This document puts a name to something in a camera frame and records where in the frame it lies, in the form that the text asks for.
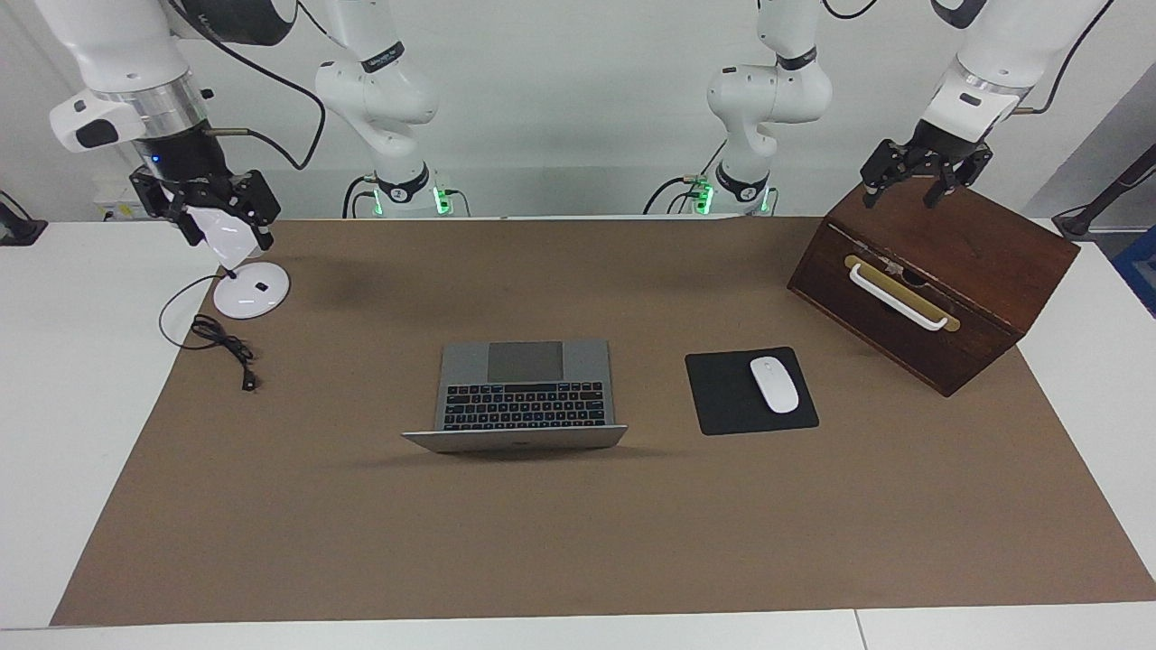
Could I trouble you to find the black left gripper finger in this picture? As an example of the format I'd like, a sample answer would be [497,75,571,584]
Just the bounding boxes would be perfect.
[861,140,915,209]
[923,152,994,209]

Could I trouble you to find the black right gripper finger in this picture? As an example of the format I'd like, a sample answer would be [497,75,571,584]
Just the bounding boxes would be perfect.
[129,167,204,246]
[226,169,281,249]

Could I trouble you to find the silver laptop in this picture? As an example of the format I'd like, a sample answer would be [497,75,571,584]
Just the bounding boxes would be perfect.
[401,339,629,454]

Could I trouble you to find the dark wooden box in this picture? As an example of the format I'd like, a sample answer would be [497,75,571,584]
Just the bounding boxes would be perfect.
[787,151,1081,398]

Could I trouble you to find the white desk lamp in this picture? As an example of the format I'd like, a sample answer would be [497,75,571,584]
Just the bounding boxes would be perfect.
[194,206,292,320]

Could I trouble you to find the black angled stand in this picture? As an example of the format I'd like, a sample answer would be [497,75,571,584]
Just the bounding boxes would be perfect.
[1052,144,1156,241]

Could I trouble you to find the black stand base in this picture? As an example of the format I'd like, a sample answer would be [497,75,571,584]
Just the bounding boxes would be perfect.
[0,191,48,246]

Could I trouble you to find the blue crate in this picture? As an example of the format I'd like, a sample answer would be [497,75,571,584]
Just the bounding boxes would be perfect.
[1113,226,1156,319]

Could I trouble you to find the white computer mouse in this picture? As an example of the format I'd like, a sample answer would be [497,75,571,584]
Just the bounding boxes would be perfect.
[750,357,801,415]

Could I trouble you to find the black mouse pad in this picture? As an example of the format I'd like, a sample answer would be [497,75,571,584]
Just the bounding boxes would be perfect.
[685,347,820,437]

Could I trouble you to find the brown table mat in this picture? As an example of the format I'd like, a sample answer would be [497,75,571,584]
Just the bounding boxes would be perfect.
[50,217,1156,627]

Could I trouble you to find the white wall power strip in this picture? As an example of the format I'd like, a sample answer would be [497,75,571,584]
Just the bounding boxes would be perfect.
[95,185,136,222]

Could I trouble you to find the black right arm base cable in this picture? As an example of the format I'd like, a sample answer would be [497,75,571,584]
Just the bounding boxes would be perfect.
[341,174,380,219]

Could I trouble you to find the black arm base cable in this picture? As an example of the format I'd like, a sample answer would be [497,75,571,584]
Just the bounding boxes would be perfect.
[643,174,707,216]
[341,174,380,219]

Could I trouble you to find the brass handle plate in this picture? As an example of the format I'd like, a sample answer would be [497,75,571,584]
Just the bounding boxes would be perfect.
[844,255,962,333]

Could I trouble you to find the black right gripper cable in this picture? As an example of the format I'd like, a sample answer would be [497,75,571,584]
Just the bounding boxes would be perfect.
[167,0,326,172]

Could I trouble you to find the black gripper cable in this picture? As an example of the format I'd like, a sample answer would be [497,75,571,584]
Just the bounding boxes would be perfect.
[822,0,1114,116]
[167,0,326,172]

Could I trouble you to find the white box handle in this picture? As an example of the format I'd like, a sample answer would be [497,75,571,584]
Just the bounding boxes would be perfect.
[849,263,951,331]

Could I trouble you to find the black lamp power cable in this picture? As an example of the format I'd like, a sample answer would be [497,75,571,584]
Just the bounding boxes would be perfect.
[159,274,260,393]

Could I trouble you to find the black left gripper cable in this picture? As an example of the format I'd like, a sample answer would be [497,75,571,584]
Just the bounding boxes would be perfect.
[822,0,1114,116]

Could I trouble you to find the black left arm base cable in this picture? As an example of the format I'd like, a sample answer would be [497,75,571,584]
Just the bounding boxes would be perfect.
[643,174,707,216]

